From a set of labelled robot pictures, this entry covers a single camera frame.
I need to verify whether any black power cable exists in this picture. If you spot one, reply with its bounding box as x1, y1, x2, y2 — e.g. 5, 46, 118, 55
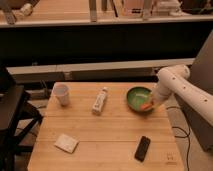
165, 105, 192, 171

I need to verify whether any orange pepper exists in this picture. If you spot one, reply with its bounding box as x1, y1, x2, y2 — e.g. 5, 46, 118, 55
140, 103, 152, 111

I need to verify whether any brown cabinet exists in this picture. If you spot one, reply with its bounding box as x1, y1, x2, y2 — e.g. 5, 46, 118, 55
176, 30, 213, 152

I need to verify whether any black side stand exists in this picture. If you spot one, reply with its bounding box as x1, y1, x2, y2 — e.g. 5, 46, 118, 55
0, 64, 43, 171

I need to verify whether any green ceramic bowl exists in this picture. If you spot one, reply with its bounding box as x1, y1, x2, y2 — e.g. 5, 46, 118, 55
126, 87, 153, 113

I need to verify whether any white paper cup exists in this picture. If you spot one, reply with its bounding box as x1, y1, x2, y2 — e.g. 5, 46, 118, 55
53, 84, 70, 106

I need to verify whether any white plastic bottle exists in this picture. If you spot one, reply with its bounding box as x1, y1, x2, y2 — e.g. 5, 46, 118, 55
92, 87, 108, 115

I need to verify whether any metal frame rail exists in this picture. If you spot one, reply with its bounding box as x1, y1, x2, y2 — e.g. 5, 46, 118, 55
8, 58, 194, 83

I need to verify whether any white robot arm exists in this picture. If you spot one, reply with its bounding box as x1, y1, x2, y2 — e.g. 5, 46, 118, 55
150, 65, 213, 126

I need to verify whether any white folded napkin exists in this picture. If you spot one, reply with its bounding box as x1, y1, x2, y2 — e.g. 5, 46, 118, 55
54, 134, 78, 154

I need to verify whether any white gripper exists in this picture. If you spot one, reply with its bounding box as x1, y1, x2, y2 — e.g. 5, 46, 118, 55
151, 84, 169, 108

